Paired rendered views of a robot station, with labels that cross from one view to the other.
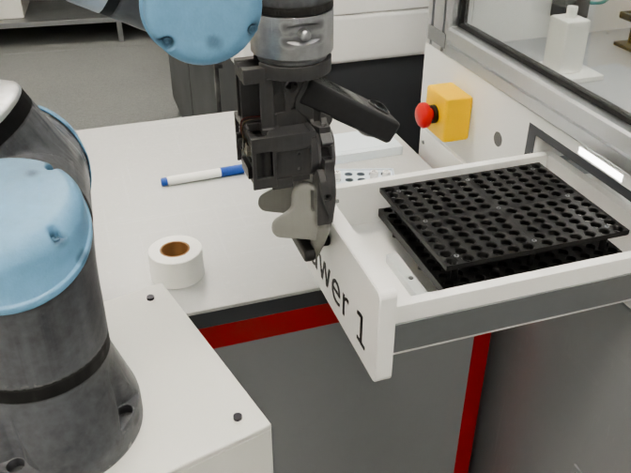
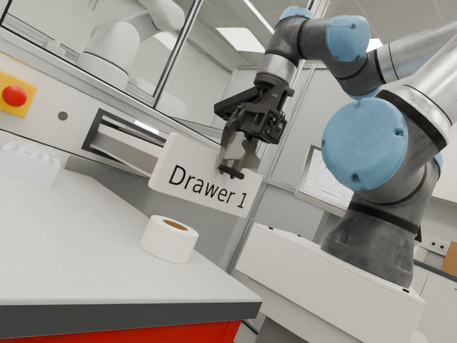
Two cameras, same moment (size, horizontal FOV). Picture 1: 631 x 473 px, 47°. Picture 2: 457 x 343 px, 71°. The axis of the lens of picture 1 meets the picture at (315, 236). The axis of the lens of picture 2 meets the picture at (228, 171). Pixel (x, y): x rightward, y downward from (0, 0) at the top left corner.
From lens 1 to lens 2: 121 cm
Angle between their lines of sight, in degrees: 115
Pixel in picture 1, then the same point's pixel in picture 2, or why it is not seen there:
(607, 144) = (151, 119)
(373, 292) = (258, 178)
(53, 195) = not seen: hidden behind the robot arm
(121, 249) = (134, 271)
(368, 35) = not seen: outside the picture
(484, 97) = (49, 88)
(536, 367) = not seen: hidden behind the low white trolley
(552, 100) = (121, 98)
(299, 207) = (253, 152)
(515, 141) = (82, 117)
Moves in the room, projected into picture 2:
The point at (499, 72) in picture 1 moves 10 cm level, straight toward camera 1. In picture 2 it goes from (66, 75) to (109, 94)
